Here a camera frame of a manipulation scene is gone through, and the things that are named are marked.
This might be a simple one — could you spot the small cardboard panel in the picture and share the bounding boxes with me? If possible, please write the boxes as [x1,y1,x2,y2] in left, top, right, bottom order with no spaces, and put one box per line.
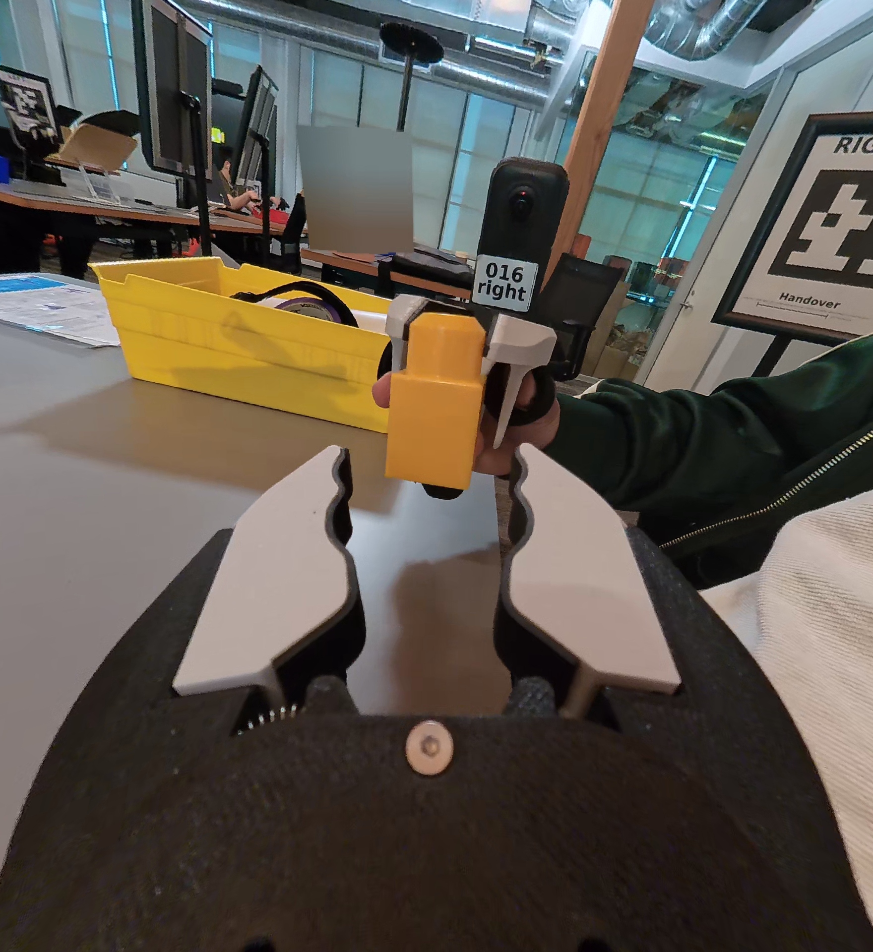
[46,122,140,202]

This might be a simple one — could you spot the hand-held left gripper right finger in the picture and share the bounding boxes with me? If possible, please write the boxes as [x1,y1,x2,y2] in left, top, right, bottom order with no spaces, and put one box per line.
[499,444,683,720]

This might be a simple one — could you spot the yellow toy block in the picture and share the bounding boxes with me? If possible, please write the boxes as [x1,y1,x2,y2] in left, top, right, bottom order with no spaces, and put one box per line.
[384,312,488,490]

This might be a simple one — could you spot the yellow storage bin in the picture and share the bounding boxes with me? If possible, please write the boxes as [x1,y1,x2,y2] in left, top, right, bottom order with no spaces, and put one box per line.
[88,256,408,434]

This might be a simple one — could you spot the silver ventilation ducts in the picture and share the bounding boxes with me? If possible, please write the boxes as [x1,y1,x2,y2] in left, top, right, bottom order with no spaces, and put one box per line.
[176,0,780,113]

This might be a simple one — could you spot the grey desk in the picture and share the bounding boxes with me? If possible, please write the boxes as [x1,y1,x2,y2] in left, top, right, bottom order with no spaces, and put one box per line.
[0,275,515,908]

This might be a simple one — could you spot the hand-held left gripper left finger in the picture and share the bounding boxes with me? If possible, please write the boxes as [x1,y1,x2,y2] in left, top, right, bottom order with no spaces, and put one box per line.
[172,445,368,698]

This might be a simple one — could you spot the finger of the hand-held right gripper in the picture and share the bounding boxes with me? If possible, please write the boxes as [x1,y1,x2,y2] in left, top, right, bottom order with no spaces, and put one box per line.
[385,294,439,367]
[483,312,560,367]

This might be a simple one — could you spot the wooden post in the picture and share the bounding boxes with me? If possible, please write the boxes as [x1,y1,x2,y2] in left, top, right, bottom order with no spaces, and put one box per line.
[544,0,657,269]

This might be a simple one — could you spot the black disc pole fixture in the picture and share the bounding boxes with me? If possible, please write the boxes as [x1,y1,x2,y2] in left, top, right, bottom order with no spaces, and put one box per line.
[379,22,441,133]

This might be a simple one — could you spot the black office chair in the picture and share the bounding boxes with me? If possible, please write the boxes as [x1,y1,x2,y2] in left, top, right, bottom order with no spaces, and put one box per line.
[537,253,625,382]

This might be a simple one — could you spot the person's right hand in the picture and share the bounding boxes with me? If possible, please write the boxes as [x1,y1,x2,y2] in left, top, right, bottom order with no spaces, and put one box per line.
[373,364,562,477]

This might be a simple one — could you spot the black monitor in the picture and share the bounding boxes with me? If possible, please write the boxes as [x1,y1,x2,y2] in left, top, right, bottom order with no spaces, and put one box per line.
[131,0,214,179]
[232,65,281,187]

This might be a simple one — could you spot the black bag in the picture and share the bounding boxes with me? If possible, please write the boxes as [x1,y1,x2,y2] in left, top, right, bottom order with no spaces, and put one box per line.
[377,249,484,285]

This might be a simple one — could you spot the printed paper sheet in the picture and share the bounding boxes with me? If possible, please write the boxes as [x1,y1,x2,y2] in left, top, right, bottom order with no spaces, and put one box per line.
[0,274,121,348]

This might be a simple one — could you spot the person's right forearm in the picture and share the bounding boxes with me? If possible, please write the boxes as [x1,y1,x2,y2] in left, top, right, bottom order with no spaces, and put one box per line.
[548,312,873,514]

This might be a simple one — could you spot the black framed marker sign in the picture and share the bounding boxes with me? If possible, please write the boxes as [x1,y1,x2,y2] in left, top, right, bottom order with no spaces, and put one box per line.
[0,65,65,147]
[712,112,873,380]

